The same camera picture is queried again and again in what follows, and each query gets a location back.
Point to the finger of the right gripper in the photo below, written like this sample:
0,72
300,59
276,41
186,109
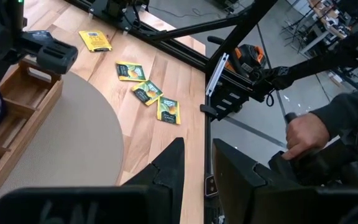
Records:
2,70

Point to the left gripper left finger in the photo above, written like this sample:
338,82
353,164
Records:
172,180

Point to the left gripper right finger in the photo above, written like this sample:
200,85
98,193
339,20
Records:
241,180

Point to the person's forearm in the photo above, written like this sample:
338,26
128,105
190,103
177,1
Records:
343,109

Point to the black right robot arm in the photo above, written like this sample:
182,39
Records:
113,9

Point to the plain yellow tea bag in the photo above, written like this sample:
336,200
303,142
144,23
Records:
95,40

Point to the wooden compartment tea box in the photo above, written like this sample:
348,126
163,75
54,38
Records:
26,135

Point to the green yellow tea bag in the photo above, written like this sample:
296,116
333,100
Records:
168,110
130,71
147,92

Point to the person's hand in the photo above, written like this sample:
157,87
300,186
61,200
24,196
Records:
306,133

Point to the round grey table mat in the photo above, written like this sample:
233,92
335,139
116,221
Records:
73,140

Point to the white light bar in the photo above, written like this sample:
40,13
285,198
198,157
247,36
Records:
217,73

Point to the orange black tool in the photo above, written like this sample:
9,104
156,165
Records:
250,59

